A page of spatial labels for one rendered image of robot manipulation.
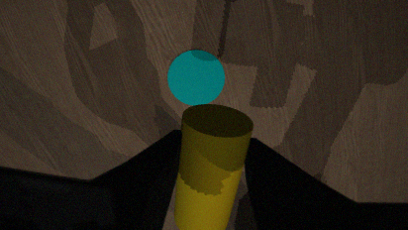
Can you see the yellow cylinder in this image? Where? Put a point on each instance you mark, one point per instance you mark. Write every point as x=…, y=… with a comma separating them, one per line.
x=215, y=142

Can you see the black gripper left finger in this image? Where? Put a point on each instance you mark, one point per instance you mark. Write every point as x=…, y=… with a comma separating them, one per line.
x=134, y=195

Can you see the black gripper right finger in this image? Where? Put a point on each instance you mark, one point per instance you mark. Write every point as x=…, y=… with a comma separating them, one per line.
x=284, y=197

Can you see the cyan circle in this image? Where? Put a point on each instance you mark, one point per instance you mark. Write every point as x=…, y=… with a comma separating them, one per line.
x=196, y=77

